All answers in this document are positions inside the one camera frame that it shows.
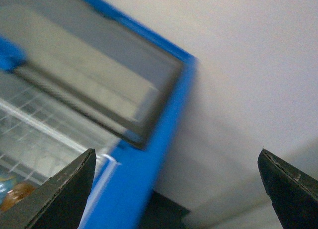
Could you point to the white wire freezer basket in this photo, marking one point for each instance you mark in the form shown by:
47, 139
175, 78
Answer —
39, 136

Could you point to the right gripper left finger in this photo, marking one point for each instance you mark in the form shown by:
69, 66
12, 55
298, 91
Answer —
59, 203

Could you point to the lemon tea drink bottle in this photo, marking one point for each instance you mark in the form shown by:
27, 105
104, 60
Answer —
13, 191

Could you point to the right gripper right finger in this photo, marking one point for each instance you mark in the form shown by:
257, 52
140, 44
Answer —
293, 193

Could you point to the white chest freezer penguin print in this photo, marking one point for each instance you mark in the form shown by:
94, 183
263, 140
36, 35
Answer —
122, 189

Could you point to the freezer sliding glass lid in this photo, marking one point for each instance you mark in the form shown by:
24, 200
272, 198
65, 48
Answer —
91, 57

